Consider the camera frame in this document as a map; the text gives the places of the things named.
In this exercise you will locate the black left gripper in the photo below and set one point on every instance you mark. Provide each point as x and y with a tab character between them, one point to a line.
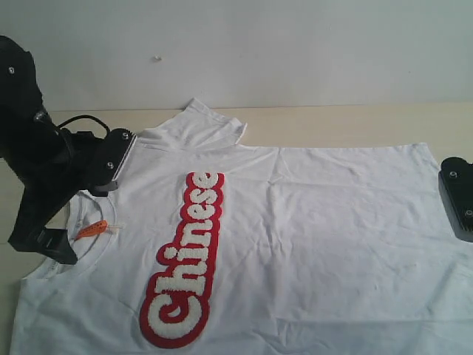
51	163

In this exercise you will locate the white t-shirt red lettering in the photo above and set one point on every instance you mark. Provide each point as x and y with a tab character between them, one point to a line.
213	247

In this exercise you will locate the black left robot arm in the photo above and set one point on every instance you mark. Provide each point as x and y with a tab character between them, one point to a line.
21	98

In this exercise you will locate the orange ribbon tag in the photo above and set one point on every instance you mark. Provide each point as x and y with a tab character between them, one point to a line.
92	230

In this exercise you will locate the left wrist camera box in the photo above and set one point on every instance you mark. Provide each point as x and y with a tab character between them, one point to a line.
110	162

